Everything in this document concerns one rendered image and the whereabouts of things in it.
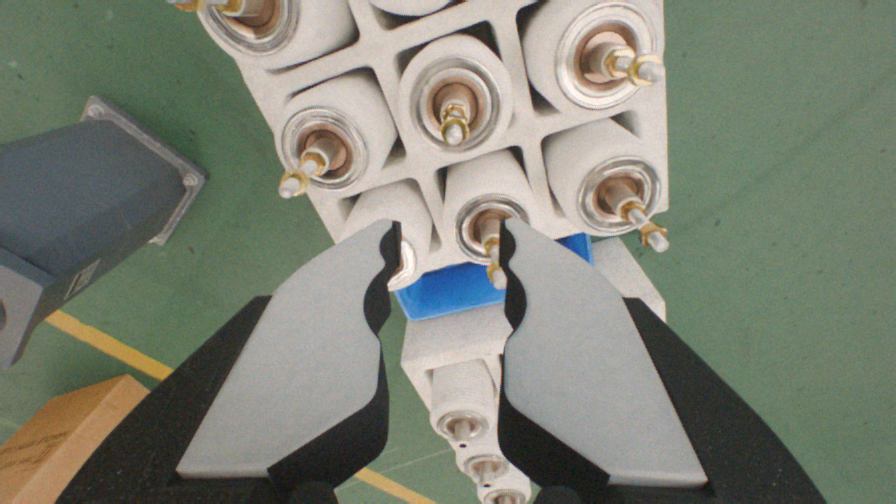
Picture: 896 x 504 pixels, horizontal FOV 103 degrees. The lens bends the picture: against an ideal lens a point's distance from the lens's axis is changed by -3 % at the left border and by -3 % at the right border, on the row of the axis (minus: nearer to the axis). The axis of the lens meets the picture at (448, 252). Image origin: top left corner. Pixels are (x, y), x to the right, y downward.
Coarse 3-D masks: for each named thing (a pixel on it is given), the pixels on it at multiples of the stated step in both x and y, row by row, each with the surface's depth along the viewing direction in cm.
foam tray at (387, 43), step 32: (352, 0) 32; (480, 0) 32; (512, 0) 32; (384, 32) 33; (416, 32) 33; (448, 32) 33; (480, 32) 43; (512, 32) 33; (320, 64) 35; (352, 64) 35; (384, 64) 35; (512, 64) 34; (256, 96) 37; (288, 96) 38; (640, 96) 36; (512, 128) 38; (544, 128) 38; (640, 128) 37; (416, 160) 40; (544, 192) 41; (544, 224) 43; (448, 256) 46
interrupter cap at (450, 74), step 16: (432, 64) 28; (448, 64) 28; (464, 64) 28; (480, 64) 28; (416, 80) 29; (432, 80) 29; (448, 80) 29; (464, 80) 29; (480, 80) 29; (496, 80) 29; (416, 96) 29; (432, 96) 29; (480, 96) 29; (496, 96) 29; (416, 112) 30; (432, 112) 30; (480, 112) 30; (496, 112) 30; (416, 128) 31; (432, 128) 31; (480, 128) 30; (496, 128) 30; (432, 144) 31; (448, 144) 31; (464, 144) 31; (480, 144) 31
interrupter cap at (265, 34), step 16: (272, 0) 26; (288, 0) 26; (208, 16) 27; (224, 16) 27; (240, 16) 27; (256, 16) 27; (272, 16) 27; (288, 16) 27; (224, 32) 27; (240, 32) 27; (256, 32) 27; (272, 32) 27; (288, 32) 27; (240, 48) 28; (256, 48) 28; (272, 48) 28
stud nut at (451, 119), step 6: (450, 114) 24; (444, 120) 24; (450, 120) 23; (456, 120) 23; (462, 120) 23; (444, 126) 23; (462, 126) 23; (444, 132) 24; (462, 132) 24; (468, 132) 24; (444, 138) 24; (462, 138) 24; (450, 144) 24
